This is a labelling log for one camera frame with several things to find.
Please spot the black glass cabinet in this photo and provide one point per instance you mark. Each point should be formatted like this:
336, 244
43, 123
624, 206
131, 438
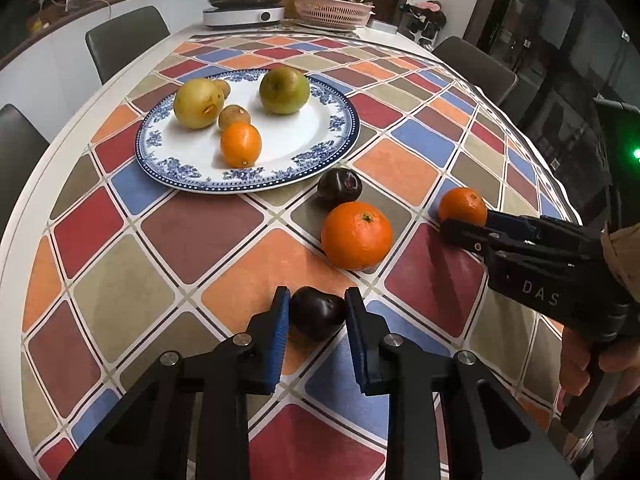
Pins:
550, 35

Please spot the person's right hand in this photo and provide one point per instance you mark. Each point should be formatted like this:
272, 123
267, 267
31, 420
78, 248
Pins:
575, 362

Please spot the small brown fruit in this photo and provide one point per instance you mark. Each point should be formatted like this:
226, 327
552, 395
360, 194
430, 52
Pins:
222, 88
234, 116

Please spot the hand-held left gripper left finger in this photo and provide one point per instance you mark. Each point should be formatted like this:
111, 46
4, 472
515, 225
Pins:
280, 340

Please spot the white induction cooker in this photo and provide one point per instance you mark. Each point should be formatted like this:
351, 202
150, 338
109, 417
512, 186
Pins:
240, 17

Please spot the small round orange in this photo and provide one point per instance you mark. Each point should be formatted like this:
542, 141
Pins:
463, 205

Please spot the blue rimmed white plate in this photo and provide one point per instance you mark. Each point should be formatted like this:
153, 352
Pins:
190, 160

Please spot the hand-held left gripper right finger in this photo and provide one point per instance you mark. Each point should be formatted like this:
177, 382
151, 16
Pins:
357, 340

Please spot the yellow pear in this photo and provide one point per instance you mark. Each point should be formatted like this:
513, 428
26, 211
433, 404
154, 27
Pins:
200, 102

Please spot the grey dining chair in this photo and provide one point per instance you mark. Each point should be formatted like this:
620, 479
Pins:
475, 70
127, 40
15, 160

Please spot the pink plastic basket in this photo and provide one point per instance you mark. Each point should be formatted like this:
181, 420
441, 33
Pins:
332, 12

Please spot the white counter cabinet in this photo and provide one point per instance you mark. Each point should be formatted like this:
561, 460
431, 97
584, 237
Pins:
50, 60

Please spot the large round orange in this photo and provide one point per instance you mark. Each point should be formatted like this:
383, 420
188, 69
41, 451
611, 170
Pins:
356, 235

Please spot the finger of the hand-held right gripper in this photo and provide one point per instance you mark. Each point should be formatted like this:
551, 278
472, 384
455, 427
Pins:
465, 235
510, 225

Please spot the small grey box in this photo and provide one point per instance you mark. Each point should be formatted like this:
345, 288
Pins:
384, 26

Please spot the greenish pear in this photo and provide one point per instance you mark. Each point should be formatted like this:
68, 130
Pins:
284, 90

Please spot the oval orange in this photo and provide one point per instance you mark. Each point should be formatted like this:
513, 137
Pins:
241, 144

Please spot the dark purple plum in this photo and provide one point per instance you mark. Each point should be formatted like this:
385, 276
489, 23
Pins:
317, 312
340, 187

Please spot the colourful checkered tablecloth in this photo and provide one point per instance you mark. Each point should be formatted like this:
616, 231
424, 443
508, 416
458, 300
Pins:
200, 250

